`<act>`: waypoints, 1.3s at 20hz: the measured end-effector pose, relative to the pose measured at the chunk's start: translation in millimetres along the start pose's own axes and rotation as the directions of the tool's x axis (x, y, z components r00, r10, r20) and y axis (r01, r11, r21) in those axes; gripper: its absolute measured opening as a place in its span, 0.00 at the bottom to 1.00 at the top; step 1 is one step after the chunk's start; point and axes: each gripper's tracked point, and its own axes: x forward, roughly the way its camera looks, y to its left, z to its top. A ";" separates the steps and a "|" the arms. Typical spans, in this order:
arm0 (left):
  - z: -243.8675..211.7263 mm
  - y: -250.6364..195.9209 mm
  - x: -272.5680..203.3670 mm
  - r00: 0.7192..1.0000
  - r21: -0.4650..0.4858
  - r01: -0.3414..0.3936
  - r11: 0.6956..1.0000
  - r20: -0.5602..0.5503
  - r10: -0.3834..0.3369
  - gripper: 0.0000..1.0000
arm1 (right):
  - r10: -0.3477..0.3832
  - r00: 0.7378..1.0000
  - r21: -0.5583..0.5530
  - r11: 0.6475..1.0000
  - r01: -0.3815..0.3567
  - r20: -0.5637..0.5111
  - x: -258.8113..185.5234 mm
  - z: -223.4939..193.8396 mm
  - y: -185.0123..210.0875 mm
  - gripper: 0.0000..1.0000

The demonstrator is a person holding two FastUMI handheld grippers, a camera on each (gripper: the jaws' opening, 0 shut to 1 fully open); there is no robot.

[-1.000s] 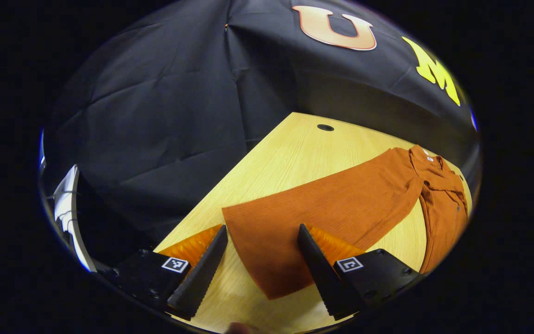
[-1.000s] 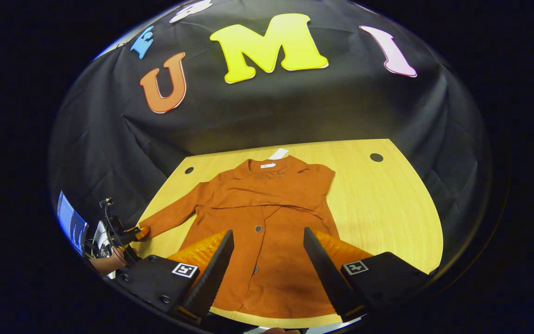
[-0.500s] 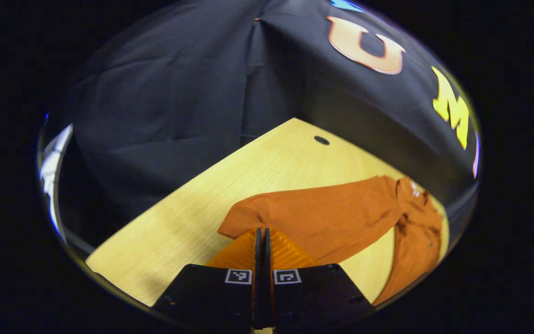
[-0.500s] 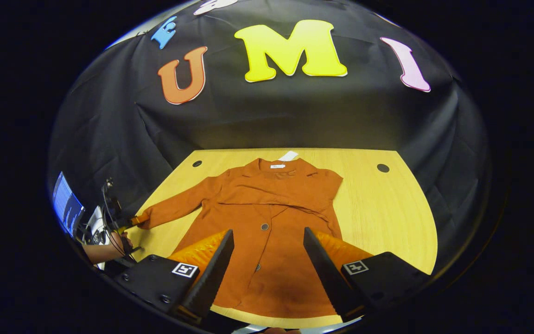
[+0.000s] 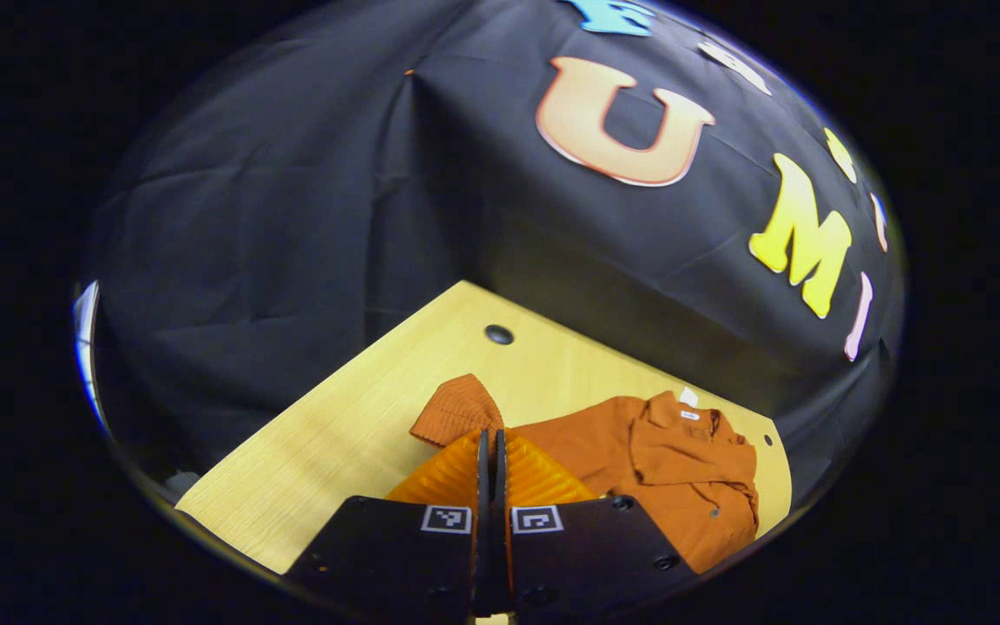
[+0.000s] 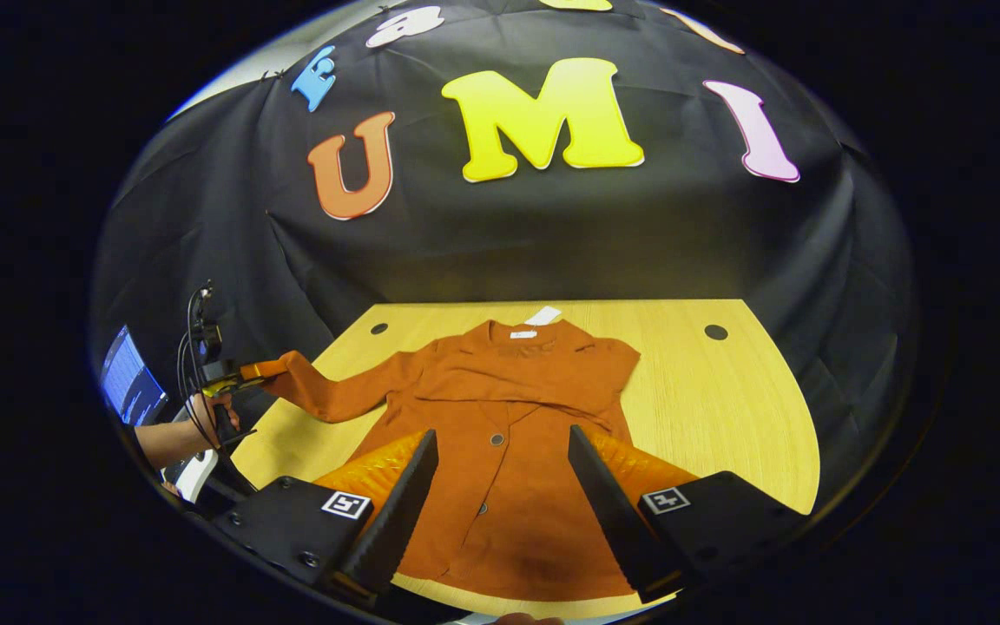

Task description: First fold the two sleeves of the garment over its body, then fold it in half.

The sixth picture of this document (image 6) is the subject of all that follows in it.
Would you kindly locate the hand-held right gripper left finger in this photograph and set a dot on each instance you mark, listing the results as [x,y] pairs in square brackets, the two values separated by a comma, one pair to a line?
[396,521]

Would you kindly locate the black backdrop cloth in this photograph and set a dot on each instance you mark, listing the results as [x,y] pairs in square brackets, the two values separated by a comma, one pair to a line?
[552,243]

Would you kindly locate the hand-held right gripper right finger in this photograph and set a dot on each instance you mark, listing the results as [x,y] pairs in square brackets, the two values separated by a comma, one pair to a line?
[613,521]

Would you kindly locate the orange button shirt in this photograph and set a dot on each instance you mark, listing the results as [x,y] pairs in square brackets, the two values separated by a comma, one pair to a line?
[500,391]

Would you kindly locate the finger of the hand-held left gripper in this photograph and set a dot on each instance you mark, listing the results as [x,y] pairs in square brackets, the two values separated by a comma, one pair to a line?
[244,375]

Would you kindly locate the laptop screen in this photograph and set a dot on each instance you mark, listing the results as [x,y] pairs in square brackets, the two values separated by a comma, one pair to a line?
[131,382]

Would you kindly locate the black cloth clip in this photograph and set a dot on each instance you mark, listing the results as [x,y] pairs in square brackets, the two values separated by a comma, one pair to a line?
[270,75]

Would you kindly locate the white plastic object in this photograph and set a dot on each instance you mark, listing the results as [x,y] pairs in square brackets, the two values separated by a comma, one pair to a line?
[192,473]

